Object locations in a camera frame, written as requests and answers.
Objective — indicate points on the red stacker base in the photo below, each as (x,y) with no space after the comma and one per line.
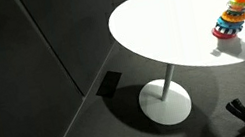
(223,36)

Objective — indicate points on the black floor plate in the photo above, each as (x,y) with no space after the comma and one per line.
(109,84)

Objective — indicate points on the white round pedestal table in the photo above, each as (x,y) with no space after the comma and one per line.
(175,32)

